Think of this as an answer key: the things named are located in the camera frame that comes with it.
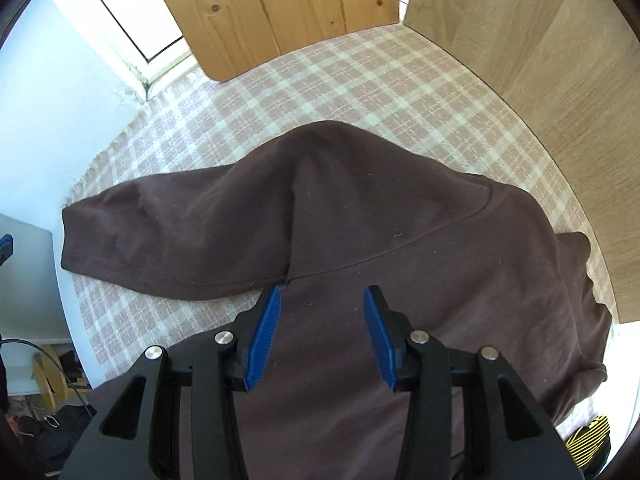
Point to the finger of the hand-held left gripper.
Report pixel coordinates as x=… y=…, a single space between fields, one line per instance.
x=5 y=246

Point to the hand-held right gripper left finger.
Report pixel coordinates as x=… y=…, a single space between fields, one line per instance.
x=262 y=340

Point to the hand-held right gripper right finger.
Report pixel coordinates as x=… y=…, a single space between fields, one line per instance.
x=380 y=340

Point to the brown hoodie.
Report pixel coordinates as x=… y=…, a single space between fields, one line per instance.
x=400 y=220

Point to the dark clothes pile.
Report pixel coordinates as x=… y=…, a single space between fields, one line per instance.
x=55 y=440

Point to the white side table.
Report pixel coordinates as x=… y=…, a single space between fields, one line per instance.
x=25 y=285

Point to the small wooden stool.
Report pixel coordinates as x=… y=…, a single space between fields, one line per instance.
x=47 y=375

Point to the black yellow striped garment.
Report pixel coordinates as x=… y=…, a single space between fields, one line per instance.
x=590 y=435

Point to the pink checked blanket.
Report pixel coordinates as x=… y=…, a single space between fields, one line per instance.
x=350 y=85

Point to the narrow white framed window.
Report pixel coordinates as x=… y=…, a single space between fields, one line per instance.
x=145 y=10

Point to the light smooth wooden panel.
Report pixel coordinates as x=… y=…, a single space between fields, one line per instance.
x=525 y=60

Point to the knotty wooden plank headboard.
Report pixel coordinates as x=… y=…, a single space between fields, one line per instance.
x=275 y=5

